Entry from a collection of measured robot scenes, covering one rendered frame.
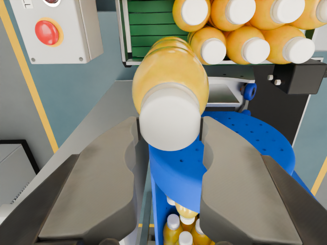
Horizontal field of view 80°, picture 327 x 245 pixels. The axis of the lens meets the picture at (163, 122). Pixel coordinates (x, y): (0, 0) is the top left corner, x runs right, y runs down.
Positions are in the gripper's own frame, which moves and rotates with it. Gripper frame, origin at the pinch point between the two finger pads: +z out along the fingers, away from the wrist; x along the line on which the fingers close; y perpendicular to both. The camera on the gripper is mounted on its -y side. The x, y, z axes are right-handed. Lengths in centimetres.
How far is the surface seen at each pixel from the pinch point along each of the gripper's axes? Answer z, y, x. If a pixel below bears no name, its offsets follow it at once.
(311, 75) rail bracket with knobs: 32.6, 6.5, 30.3
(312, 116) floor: 133, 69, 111
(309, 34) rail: 36.2, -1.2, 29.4
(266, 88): 118, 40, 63
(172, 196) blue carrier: 12.9, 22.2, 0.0
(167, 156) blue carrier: 16.8, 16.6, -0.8
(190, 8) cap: 23.4, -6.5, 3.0
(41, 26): 21.7, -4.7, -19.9
